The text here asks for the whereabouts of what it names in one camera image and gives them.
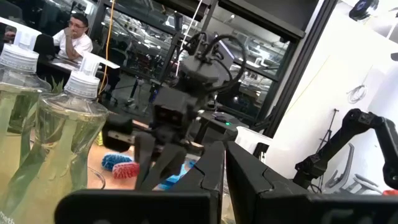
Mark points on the person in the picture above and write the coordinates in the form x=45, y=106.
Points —
x=77, y=43

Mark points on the clear green soap pump bottle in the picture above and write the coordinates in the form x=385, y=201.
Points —
x=62, y=140
x=15, y=102

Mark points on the small black wall fixture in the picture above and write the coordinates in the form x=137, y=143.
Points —
x=395, y=56

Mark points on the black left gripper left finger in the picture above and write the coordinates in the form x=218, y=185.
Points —
x=140, y=208

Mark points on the black laptop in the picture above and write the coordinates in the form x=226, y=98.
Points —
x=43, y=45

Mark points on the grey office chair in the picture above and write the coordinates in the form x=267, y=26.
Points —
x=348, y=168

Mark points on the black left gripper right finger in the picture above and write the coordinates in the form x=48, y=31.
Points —
x=311, y=211

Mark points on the white box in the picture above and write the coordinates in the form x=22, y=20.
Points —
x=245, y=140

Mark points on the black box with green light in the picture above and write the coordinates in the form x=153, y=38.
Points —
x=224, y=133

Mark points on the dark office desk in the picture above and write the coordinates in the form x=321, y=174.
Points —
x=62, y=63

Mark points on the black window frame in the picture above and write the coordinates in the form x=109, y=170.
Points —
x=304, y=62

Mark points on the red dish brush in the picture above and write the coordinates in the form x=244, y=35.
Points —
x=126, y=170

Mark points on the black round ceiling device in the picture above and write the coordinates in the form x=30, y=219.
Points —
x=360, y=9

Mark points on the dark blue sponge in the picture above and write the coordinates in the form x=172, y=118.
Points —
x=191, y=164

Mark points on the blue dish brush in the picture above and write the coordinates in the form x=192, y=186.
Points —
x=115, y=160

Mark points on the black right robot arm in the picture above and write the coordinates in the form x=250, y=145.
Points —
x=199, y=71

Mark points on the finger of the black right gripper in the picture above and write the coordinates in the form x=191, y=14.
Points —
x=145, y=149
x=168, y=161

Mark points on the black computer mouse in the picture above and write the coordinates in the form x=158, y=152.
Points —
x=222, y=117

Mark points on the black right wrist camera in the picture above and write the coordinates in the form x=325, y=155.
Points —
x=169, y=113

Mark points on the red item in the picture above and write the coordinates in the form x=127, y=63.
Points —
x=391, y=193

